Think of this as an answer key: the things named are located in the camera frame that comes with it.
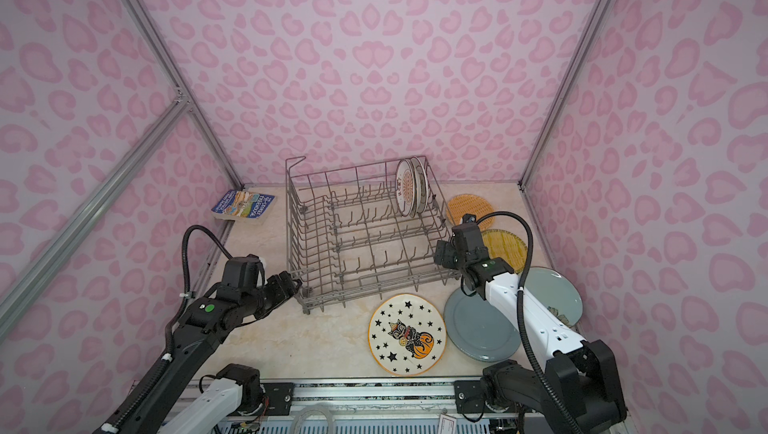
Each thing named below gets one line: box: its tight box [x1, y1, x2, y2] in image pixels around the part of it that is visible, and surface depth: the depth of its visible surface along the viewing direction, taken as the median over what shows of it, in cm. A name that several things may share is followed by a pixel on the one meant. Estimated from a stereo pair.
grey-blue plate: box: [444, 289, 521, 362], surface depth 83 cm
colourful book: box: [211, 189, 277, 225], surface depth 112 cm
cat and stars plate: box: [368, 293, 447, 376], surface depth 84 cm
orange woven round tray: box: [446, 194, 495, 231], surface depth 116 cm
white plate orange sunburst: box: [395, 159, 417, 217], surface depth 106 cm
